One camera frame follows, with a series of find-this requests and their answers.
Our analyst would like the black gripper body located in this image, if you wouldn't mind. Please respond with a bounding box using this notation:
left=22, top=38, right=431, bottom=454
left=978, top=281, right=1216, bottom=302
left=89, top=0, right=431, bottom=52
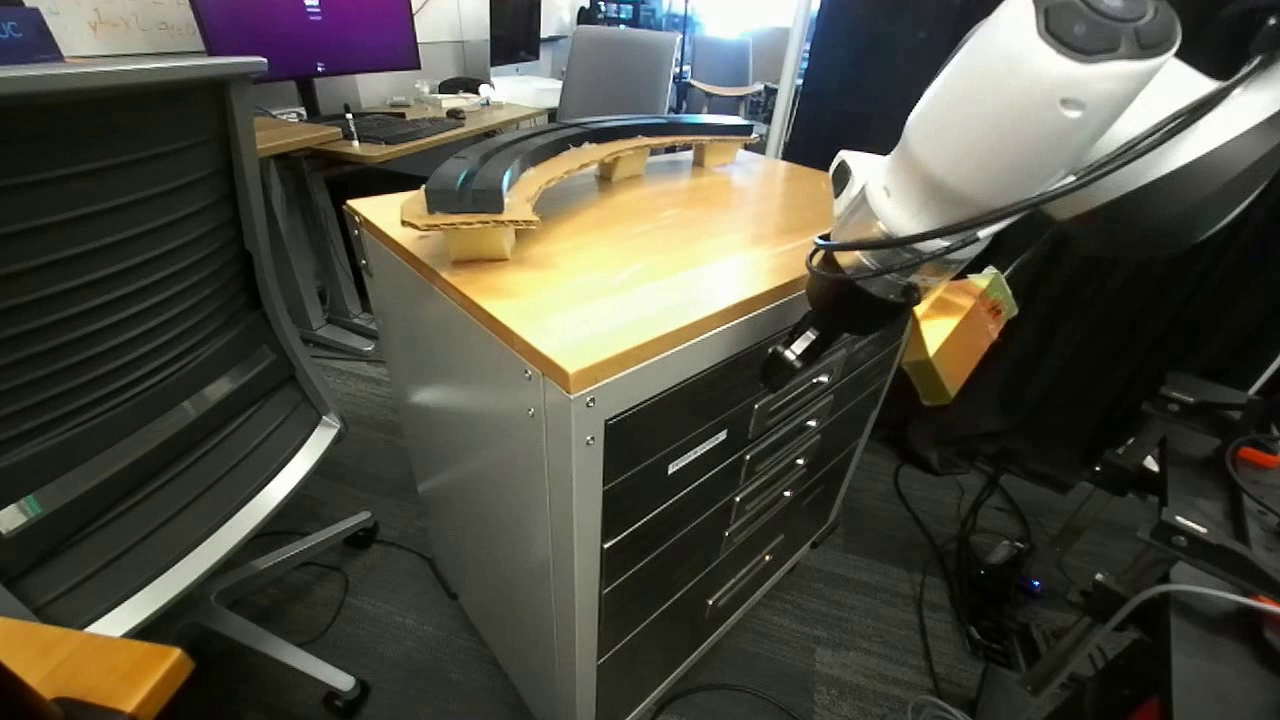
left=806, top=246, right=938, bottom=342

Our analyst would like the grey wide tool drawer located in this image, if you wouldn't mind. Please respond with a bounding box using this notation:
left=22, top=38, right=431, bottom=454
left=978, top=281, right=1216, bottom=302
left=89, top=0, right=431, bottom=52
left=602, top=323, right=911, bottom=494

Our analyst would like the white framed background chair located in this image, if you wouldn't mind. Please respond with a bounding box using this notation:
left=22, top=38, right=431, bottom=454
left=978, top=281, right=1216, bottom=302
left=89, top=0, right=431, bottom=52
left=675, top=33, right=779, bottom=120

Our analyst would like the grey fabric office chair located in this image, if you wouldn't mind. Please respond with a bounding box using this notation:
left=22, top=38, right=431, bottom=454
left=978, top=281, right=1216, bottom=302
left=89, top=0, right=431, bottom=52
left=555, top=21, right=684, bottom=129

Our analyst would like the grey tool cabinet wooden top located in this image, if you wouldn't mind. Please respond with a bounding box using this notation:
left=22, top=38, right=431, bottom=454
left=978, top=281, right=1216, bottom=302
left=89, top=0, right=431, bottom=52
left=340, top=148, right=924, bottom=720

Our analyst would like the curved black track piece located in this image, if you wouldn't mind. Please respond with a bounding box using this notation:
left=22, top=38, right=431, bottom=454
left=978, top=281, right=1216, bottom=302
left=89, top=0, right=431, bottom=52
left=419, top=111, right=760, bottom=226

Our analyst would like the black equipment stand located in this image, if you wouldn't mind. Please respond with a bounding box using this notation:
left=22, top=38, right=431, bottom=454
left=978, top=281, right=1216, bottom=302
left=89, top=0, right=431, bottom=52
left=1094, top=373, right=1280, bottom=720

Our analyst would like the dark computer monitor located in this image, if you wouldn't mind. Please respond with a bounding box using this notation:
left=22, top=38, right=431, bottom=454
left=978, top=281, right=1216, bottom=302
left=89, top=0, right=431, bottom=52
left=483, top=0, right=549, bottom=74

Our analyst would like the wooden office desk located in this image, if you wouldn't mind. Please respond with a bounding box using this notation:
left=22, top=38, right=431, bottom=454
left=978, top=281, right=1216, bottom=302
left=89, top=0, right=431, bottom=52
left=251, top=97, right=551, bottom=173

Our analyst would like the black keyboard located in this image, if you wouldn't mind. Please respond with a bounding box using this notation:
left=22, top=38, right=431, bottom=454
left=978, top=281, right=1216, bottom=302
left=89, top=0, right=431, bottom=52
left=347, top=111, right=467, bottom=148

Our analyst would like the purple screen monitor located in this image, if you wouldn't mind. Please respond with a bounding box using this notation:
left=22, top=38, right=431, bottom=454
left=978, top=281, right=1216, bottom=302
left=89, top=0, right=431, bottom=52
left=185, top=0, right=425, bottom=120

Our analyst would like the grey mesh office chair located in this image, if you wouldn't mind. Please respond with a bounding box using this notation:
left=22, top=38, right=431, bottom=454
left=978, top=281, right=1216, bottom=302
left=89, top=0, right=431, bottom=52
left=0, top=52, right=385, bottom=717

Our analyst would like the orange wooden board corner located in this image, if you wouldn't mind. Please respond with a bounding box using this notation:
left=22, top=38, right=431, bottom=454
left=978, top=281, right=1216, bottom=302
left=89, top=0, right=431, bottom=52
left=0, top=615, right=196, bottom=720

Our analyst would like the blue screen laptop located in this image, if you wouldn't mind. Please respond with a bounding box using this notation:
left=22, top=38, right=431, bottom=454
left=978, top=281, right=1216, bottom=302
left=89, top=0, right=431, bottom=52
left=0, top=3, right=67, bottom=74

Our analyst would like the yellow wooden wrist camera mount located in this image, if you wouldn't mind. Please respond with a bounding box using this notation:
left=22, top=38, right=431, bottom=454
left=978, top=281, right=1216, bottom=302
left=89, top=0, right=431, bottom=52
left=899, top=263, right=1023, bottom=411

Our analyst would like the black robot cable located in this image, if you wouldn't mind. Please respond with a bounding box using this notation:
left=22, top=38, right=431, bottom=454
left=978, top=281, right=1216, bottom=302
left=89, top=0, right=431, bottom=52
left=806, top=52, right=1280, bottom=275

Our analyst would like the black floor cable bundle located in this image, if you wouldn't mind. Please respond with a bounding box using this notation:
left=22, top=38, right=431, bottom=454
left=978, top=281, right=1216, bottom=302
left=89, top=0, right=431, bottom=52
left=894, top=456, right=1083, bottom=713

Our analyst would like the grey floor cable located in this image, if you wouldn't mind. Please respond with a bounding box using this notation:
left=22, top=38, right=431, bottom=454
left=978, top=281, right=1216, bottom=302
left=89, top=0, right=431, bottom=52
left=1065, top=577, right=1280, bottom=673

